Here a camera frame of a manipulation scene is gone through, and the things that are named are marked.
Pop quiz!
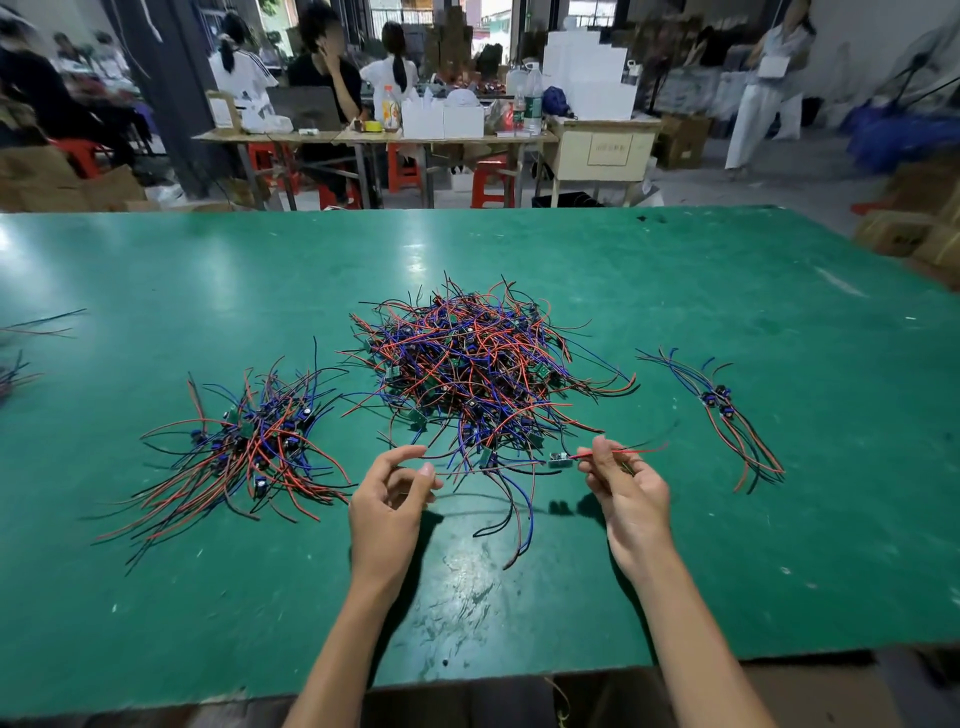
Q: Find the person's right hand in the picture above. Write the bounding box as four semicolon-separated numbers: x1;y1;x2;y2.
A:
577;435;674;579

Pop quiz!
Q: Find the person's left hand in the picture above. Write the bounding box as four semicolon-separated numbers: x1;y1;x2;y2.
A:
348;444;441;602

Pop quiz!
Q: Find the small wire bundle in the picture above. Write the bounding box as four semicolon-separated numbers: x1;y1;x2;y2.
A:
637;348;767;485

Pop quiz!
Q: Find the pile of wires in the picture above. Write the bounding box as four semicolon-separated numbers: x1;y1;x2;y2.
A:
342;274;644;519

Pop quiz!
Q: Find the single thin dark wire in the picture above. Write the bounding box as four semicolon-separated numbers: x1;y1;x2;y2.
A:
0;309;87;339

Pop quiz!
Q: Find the person's left forearm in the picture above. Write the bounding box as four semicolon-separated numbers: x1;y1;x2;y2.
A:
285;577;414;728

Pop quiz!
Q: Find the person's right forearm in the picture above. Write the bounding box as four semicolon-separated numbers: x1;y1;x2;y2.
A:
615;555;777;728

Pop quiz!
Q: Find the red plastic stool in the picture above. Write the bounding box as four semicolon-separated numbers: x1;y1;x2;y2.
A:
469;154;518;209
52;138;107;179
385;142;425;192
247;139;294;194

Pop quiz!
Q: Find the cream cabinet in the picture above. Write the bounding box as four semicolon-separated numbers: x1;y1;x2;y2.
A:
537;120;662;209

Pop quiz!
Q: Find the brown cardboard box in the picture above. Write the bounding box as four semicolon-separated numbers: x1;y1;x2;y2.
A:
655;112;711;170

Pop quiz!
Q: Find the long wooden work table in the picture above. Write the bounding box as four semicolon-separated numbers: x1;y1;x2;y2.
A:
195;127;662;209

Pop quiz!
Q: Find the row of white containers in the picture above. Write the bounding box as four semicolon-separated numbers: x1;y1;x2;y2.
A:
399;90;485;141

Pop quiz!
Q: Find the grey laptop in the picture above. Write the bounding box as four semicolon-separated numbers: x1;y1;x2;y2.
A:
267;85;344;132

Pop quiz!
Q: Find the stack of white boxes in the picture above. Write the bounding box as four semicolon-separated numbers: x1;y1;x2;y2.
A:
540;30;639;122

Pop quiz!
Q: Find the heap of blue bags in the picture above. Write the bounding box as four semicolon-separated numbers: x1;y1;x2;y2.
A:
840;102;960;174

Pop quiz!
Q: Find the row of cardboard boxes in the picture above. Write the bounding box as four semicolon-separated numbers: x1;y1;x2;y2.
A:
0;142;149;212

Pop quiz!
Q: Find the dark pillar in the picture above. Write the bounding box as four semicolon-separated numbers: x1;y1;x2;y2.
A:
97;0;227;189

